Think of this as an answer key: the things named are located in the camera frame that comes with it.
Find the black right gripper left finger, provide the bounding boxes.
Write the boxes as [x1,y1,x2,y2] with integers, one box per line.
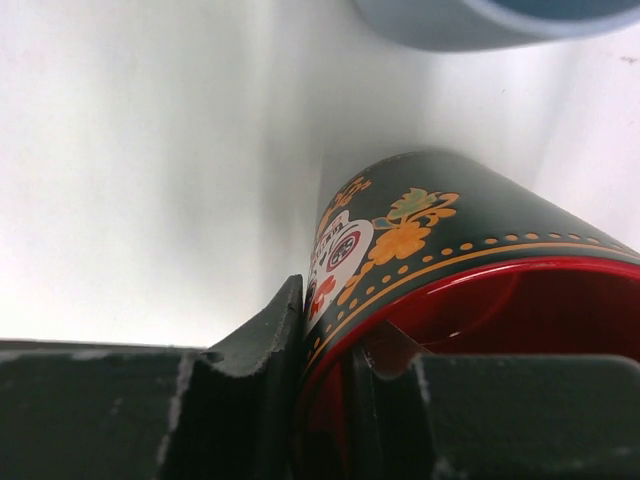
[1,275,303,479]

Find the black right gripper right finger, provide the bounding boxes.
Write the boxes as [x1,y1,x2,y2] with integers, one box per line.
[349,349,639,479]

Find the dark mug red interior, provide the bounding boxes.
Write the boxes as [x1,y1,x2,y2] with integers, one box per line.
[293,152,639,479]

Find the light blue plastic cup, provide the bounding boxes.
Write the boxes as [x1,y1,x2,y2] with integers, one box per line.
[354,0,639,52]

